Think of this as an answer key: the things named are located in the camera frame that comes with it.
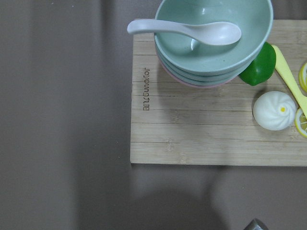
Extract white ceramic spoon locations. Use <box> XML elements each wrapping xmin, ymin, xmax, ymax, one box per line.
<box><xmin>127</xmin><ymin>19</ymin><xmax>242</xmax><ymax>46</ymax></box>

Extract wooden cutting board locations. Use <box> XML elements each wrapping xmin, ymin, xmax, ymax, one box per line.
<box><xmin>130</xmin><ymin>34</ymin><xmax>307</xmax><ymax>166</ymax></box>

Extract green lime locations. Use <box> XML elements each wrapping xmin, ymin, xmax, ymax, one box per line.
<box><xmin>239</xmin><ymin>42</ymin><xmax>276</xmax><ymax>86</ymax></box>

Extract white steamed bun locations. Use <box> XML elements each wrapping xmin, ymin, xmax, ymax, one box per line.
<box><xmin>253</xmin><ymin>91</ymin><xmax>296</xmax><ymax>131</ymax></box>

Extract green stacked bowls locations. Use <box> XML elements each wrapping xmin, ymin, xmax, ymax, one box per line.
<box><xmin>154</xmin><ymin>0</ymin><xmax>273</xmax><ymax>76</ymax></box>

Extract yellow plastic knife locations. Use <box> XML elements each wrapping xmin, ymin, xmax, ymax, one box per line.
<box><xmin>272</xmin><ymin>45</ymin><xmax>307</xmax><ymax>115</ymax></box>

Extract lemon slice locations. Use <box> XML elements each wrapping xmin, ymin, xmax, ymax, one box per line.
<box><xmin>295</xmin><ymin>108</ymin><xmax>307</xmax><ymax>138</ymax></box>
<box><xmin>298</xmin><ymin>63</ymin><xmax>307</xmax><ymax>92</ymax></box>

